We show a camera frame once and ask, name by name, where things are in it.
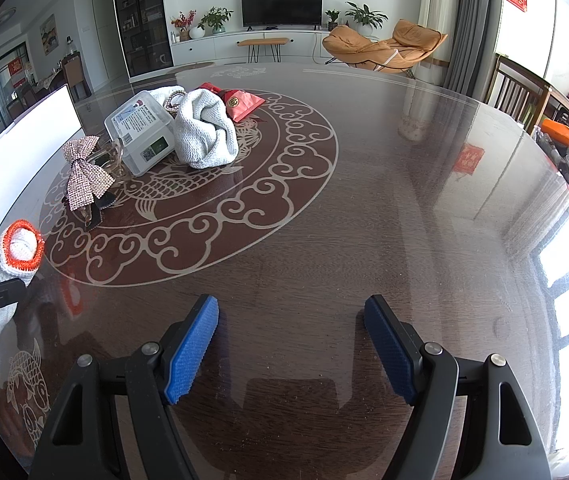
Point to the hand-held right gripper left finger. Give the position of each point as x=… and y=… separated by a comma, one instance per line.
x=192, y=347

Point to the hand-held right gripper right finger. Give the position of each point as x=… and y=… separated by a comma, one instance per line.
x=389, y=350

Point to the white storage container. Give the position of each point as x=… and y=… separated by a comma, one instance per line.
x=24, y=150

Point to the black hair clip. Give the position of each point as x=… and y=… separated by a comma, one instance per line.
x=97, y=212

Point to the sparkly bow hair clip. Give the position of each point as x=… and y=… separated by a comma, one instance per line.
x=84, y=180

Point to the translucent hair claw clip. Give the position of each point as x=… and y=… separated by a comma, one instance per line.
x=112, y=155

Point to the clear plastic lidded box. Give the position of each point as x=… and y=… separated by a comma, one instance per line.
x=139, y=130

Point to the red door decoration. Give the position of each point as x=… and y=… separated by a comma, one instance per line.
x=15, y=70

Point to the wooden dining chair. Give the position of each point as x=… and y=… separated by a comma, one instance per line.
x=77, y=77

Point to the white waffle towel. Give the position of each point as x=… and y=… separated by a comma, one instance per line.
x=204, y=130

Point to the red pouch gold emblem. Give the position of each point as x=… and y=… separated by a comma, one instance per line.
x=242, y=104

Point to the round ceiling lamp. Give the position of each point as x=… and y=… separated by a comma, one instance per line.
x=4, y=16

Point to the white knit cloth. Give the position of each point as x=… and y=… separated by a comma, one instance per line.
x=162, y=92

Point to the red crinkled bag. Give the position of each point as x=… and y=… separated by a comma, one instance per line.
x=209, y=87

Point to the orange bag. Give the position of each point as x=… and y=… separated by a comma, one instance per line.
x=557, y=132

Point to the wooden slatted chair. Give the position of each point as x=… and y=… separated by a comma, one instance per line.
x=512, y=92

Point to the white television cabinet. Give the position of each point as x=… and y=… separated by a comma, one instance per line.
x=204, y=50

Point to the orange lounge chair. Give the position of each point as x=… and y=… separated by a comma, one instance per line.
x=364, y=50

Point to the dark glass display cabinet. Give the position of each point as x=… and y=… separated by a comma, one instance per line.
x=142, y=15

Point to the wooden bench hairpin legs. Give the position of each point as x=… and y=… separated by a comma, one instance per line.
x=263, y=41

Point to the white round vase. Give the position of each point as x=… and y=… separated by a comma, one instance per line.
x=196, y=33

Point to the red flower arrangement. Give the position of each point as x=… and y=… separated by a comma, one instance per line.
x=183, y=22

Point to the bushy green potted plant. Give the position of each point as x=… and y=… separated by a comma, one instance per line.
x=214, y=19

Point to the grey curtain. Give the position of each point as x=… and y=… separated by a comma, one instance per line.
x=474, y=30

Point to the large leafy potted plant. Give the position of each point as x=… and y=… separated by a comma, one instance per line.
x=364, y=15

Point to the small potted plant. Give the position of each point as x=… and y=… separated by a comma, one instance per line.
x=332, y=17

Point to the covered standing air conditioner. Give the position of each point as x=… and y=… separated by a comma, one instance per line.
x=437, y=5

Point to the black flat television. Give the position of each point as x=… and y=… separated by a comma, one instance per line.
x=282, y=7

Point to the wall painting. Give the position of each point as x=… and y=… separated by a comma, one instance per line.
x=48, y=35

